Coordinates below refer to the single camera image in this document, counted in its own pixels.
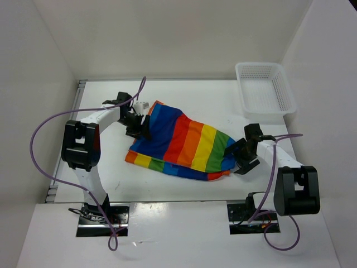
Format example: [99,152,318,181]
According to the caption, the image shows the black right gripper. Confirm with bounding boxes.
[224,137,260,175]

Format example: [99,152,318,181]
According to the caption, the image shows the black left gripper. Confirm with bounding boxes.
[117,113,151,141]

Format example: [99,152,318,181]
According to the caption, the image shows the rainbow striped shorts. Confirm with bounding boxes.
[125,101,235,181]

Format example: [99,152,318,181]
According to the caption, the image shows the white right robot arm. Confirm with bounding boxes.
[224,123,320,221]

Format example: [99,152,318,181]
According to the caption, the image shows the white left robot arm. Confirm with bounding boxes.
[61,92,151,223]

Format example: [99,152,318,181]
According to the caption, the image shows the white plastic basket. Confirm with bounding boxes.
[235,62,297,118]

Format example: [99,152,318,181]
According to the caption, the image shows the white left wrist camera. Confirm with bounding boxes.
[132,102,149,115]

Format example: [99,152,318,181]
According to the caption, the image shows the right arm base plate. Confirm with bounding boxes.
[226,202,281,235]

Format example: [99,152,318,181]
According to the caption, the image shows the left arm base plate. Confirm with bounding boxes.
[76,202,131,238]

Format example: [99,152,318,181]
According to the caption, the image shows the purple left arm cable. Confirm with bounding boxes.
[29,76,147,252]

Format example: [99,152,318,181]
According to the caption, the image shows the aluminium table edge rail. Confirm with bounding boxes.
[44,80,87,203]

